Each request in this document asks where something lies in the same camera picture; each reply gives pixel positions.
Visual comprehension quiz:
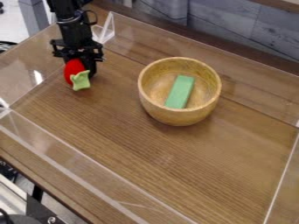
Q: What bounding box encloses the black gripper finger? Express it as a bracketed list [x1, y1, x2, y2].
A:
[86, 59, 98, 78]

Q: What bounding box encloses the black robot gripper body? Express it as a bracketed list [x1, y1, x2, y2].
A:
[51, 21, 105, 61]

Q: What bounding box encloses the red plush fruit green leaf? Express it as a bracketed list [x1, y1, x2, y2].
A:
[65, 59, 91, 91]

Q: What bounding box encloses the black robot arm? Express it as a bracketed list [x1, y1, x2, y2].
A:
[47, 0, 105, 77]

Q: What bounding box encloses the wooden bowl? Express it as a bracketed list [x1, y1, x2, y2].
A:
[138, 57, 222, 126]

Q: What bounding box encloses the green rectangular block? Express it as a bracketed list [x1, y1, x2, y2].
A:
[165, 75, 195, 109]

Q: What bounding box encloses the black device lower left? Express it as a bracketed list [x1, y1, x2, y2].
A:
[0, 195, 67, 224]

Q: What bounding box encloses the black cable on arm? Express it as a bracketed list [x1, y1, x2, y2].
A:
[83, 10, 99, 26]

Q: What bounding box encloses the grey post upper left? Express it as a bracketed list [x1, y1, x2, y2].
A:
[18, 0, 50, 36]

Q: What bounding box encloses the clear acrylic tray enclosure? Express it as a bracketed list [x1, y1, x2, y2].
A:
[0, 16, 299, 224]

